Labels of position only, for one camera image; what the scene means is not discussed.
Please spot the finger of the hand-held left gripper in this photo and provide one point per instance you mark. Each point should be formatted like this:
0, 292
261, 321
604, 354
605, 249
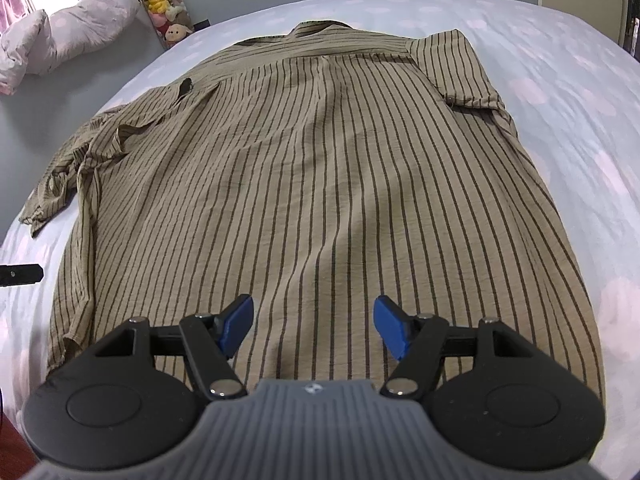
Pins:
20, 274

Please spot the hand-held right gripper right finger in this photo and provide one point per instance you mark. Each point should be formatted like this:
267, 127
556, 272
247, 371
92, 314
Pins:
392, 327

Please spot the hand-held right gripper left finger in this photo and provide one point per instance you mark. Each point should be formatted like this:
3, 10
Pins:
235, 325

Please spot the striped olive shirt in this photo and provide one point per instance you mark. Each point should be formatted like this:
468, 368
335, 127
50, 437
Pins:
320, 160

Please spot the pink curtain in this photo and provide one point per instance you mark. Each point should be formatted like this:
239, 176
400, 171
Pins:
15, 0

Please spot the bed with polka dot sheet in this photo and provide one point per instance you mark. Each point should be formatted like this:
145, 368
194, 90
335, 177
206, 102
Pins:
575, 110

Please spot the black wall outlet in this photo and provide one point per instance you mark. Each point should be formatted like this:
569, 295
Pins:
201, 24

